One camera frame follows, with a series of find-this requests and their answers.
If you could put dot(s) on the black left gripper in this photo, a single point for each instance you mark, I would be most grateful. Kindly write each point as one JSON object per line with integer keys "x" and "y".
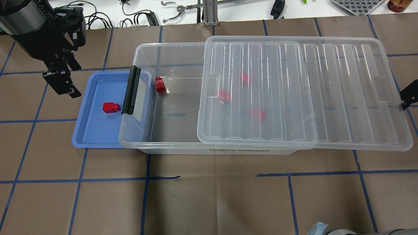
{"x": 36, "y": 44}

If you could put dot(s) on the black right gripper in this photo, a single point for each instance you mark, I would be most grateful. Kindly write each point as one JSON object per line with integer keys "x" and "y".
{"x": 409, "y": 95}

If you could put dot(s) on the red block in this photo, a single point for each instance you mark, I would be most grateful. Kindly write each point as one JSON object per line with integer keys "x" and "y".
{"x": 224, "y": 96}
{"x": 111, "y": 107}
{"x": 245, "y": 79}
{"x": 257, "y": 114}

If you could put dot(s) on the clear plastic box lid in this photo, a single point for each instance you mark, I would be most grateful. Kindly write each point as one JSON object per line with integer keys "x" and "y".
{"x": 356, "y": 104}

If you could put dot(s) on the red block box corner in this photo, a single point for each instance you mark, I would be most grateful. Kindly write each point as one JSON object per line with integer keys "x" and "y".
{"x": 160, "y": 86}

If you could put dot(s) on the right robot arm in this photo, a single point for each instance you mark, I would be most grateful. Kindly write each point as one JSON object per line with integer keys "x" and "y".
{"x": 321, "y": 228}

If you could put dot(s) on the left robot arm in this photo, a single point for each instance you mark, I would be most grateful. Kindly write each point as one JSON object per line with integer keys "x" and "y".
{"x": 6, "y": 5}

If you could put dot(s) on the blue plastic tray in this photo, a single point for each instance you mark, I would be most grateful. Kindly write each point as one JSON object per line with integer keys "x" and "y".
{"x": 96, "y": 129}

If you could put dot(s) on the clear plastic storage box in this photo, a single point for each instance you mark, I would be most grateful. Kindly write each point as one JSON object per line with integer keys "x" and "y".
{"x": 189, "y": 118}

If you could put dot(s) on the amber glass bottle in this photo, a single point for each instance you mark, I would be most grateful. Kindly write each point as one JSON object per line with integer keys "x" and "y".
{"x": 398, "y": 5}

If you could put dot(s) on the black box latch handle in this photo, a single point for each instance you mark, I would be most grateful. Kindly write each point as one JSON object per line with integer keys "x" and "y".
{"x": 131, "y": 90}

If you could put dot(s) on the aluminium frame post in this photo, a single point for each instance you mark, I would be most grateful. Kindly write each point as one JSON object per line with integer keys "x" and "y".
{"x": 210, "y": 13}

